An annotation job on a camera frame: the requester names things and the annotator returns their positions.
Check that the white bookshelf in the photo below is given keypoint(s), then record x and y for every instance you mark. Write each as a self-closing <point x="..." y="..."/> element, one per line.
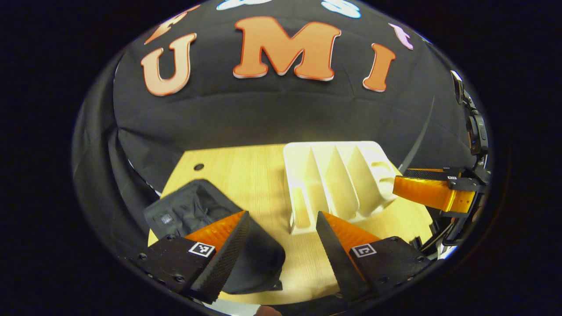
<point x="307" y="175"/>

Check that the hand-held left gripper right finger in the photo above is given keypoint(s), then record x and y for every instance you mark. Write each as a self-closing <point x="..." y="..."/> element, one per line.
<point x="336" y="259"/>

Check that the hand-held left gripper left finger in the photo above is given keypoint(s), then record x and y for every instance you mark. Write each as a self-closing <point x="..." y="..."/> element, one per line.
<point x="226" y="259"/>

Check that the black schoolbag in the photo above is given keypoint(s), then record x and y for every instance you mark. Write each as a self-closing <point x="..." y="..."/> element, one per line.
<point x="193" y="206"/>

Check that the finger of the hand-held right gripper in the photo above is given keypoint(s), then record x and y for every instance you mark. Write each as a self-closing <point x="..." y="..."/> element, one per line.
<point x="430" y="174"/>
<point x="421" y="188"/>

